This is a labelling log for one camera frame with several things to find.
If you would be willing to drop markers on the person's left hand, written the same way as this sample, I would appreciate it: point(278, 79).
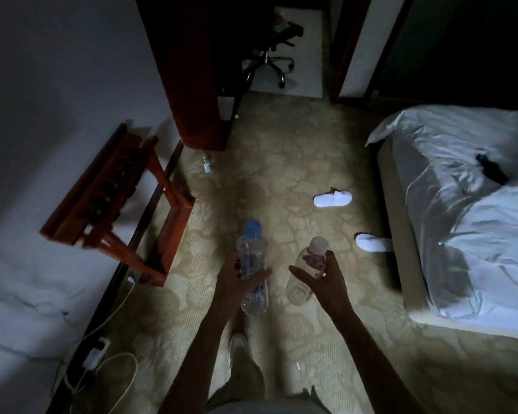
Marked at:
point(231, 288)

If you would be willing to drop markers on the person's right hand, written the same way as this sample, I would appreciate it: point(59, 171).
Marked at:
point(332, 288)

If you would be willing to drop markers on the labelled clear white-cap bottle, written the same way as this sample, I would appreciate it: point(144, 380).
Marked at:
point(316, 256)

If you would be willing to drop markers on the clear bottle blue cap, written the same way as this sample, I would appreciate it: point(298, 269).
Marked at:
point(252, 247)

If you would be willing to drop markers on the person's left forearm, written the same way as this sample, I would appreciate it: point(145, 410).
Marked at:
point(198, 362)

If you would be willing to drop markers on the person's right forearm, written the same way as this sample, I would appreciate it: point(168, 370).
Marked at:
point(371, 366)

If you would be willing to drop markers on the person's beige trousers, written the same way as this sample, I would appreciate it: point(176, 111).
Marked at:
point(241, 379)

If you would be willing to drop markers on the person's white printed t-shirt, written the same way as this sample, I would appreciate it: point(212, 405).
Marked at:
point(267, 408)

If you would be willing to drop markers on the white sneaker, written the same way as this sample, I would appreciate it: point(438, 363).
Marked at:
point(237, 344)

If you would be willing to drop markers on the white slipper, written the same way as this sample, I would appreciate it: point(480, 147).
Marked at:
point(371, 243)
point(332, 199)

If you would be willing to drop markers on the white power strip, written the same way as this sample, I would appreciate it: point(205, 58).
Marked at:
point(96, 355)

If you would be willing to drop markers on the bed with white duvet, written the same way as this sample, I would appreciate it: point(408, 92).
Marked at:
point(479, 232)

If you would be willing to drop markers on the wooden luggage rack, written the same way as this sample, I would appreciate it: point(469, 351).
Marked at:
point(112, 181)

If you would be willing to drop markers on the small black object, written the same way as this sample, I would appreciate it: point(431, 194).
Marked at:
point(492, 167)

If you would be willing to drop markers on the black office chair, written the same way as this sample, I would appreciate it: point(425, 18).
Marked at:
point(280, 36)

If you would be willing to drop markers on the dark wooden door frame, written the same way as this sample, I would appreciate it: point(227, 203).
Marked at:
point(349, 47)

